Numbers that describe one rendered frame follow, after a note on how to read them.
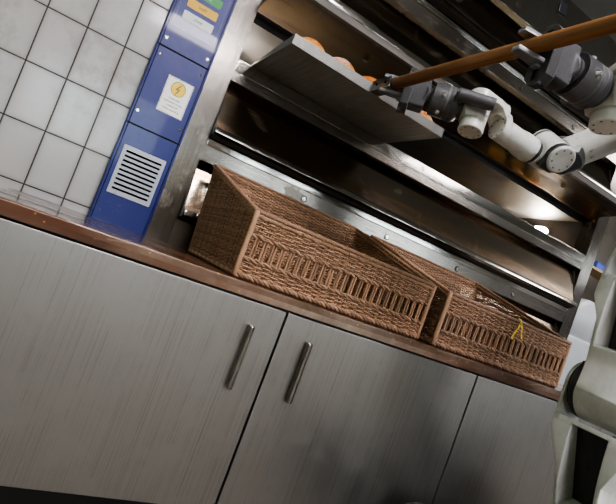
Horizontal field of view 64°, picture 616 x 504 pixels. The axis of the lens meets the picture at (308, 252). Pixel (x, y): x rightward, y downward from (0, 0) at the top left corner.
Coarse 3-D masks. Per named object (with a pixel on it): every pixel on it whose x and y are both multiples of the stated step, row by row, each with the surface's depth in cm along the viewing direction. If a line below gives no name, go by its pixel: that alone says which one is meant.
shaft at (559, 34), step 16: (608, 16) 80; (560, 32) 87; (576, 32) 84; (592, 32) 82; (608, 32) 80; (496, 48) 100; (528, 48) 93; (544, 48) 91; (448, 64) 112; (464, 64) 107; (480, 64) 104; (400, 80) 127; (416, 80) 122
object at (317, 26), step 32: (288, 0) 147; (320, 0) 144; (320, 32) 157; (352, 32) 152; (352, 64) 169; (384, 64) 164; (416, 64) 161; (448, 128) 192; (512, 160) 201; (576, 192) 212
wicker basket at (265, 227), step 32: (224, 192) 130; (256, 192) 154; (224, 224) 122; (256, 224) 152; (288, 224) 109; (320, 224) 165; (224, 256) 115; (256, 256) 150; (288, 256) 111; (320, 256) 114; (352, 256) 118; (288, 288) 111; (320, 288) 115; (352, 288) 119; (384, 288) 124; (416, 288) 129; (384, 320) 125; (416, 320) 130
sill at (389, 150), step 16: (240, 64) 151; (256, 80) 154; (272, 80) 156; (288, 96) 159; (304, 96) 161; (320, 112) 164; (352, 128) 170; (368, 144) 174; (384, 144) 176; (400, 160) 180; (416, 160) 183; (432, 176) 187; (464, 192) 195; (496, 208) 203; (512, 224) 208; (528, 224) 212; (544, 240) 217; (576, 256) 228
